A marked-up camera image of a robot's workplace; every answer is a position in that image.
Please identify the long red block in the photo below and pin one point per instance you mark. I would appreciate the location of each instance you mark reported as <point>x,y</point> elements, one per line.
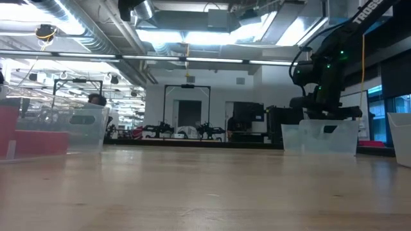
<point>8,131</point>
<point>41,142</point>

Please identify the black background robot arm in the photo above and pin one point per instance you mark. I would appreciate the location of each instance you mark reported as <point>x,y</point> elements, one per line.
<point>208,130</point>
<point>159,129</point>

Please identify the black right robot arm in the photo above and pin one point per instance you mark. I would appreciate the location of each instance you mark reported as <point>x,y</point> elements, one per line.
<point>334,41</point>

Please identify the clear plastic bin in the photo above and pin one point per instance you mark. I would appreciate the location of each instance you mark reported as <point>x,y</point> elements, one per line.
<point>83,128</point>
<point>308,141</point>

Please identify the red flat object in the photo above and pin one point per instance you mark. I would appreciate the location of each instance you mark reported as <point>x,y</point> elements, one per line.
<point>370,143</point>

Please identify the pale grey plastic bin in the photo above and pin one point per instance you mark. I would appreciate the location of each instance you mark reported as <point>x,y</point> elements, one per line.
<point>401,141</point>

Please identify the black monitor cabinet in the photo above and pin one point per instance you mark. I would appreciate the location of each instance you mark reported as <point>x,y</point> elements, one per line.
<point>252,112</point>

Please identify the person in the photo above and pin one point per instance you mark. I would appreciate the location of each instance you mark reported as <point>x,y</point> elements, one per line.
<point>232,128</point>
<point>97,100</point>

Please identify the long ceiling light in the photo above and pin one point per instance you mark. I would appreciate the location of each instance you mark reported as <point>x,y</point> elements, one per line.
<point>212,60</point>

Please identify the red chair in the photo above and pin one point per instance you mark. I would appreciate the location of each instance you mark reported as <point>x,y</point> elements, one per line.
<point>138,133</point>

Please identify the grey wall vent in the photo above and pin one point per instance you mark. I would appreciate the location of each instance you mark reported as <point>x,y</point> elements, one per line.
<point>241,80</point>
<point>190,79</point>

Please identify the black background gantry frame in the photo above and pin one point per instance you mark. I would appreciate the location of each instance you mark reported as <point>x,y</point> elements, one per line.
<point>164,109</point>

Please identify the black aluminium table frame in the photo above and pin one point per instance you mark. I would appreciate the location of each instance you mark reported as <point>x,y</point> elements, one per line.
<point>192,143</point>

